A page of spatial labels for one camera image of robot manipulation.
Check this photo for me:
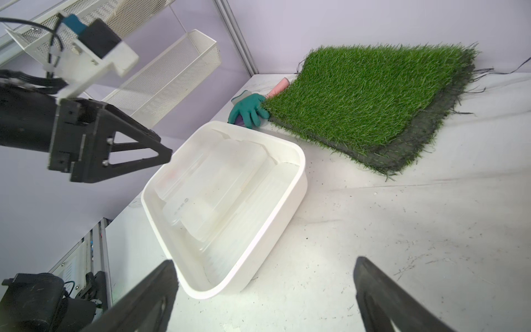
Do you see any clear pencil case with pink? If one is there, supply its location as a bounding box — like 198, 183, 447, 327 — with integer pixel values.
154, 136, 224, 200

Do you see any green rubber glove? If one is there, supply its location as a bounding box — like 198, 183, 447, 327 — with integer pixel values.
228, 90, 270, 129

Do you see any white plastic storage box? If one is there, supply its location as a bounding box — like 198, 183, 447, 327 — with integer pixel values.
141, 121, 308, 300

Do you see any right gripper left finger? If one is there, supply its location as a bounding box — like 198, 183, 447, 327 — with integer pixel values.
83, 260, 179, 332

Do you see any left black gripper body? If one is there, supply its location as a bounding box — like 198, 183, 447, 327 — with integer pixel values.
1, 84, 108, 183

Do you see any pink object behind box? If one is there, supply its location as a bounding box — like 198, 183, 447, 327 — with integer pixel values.
266, 77, 290, 99

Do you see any upper white mesh shelf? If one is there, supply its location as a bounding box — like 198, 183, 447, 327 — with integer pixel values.
1, 0, 172, 64

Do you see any white mesh shelf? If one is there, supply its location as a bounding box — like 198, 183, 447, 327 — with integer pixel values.
1, 0, 172, 64
104, 29, 221, 129

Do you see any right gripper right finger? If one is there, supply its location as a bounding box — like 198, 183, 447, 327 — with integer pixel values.
353, 256, 452, 331

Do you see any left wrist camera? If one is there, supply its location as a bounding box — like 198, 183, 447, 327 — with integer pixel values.
45, 15, 139, 100

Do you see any green artificial grass mat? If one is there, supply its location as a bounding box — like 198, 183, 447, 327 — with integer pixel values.
264, 45, 477, 176

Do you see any lower white mesh shelf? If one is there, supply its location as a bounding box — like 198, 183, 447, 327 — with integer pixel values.
104, 29, 221, 129

